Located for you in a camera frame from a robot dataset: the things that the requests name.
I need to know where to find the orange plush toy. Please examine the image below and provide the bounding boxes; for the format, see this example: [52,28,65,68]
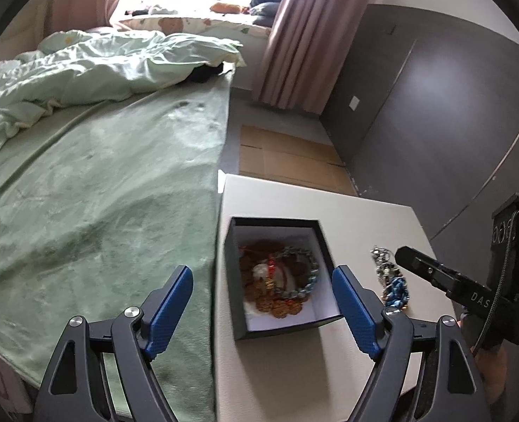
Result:
[210,1,242,14]

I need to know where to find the black jewelry box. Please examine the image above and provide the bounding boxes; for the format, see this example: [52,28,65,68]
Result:
[224,216,341,341]

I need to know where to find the wall power socket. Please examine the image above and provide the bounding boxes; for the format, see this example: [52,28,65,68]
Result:
[349,95,360,111]

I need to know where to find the pink right curtain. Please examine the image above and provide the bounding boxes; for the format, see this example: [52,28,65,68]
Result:
[252,0,369,115]

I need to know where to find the light green duvet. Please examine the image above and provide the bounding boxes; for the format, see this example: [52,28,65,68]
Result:
[0,30,245,149]

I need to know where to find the person's right hand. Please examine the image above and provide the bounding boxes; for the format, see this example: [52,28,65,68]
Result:
[458,313,508,418]

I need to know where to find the bear-print window seat cushion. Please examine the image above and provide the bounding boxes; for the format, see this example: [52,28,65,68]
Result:
[119,14,272,38]

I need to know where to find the flattened cardboard on floor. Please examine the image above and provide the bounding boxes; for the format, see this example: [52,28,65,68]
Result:
[239,126,357,196]

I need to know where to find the green bed sheet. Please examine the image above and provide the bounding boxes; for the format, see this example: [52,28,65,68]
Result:
[0,74,232,421]

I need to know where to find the black camera mount with cable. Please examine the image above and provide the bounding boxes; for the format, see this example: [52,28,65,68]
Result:
[477,193,519,350]

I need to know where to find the beaded bracelets on table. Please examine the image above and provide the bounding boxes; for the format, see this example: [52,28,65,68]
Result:
[369,245,412,311]

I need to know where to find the jewelry pile in box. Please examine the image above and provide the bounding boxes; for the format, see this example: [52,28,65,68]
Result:
[238,240,320,319]

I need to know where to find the dark cushions on sill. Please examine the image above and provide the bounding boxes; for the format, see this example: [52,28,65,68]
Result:
[249,0,282,28]

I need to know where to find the white bedside table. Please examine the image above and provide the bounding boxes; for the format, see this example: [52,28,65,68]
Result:
[213,173,458,422]

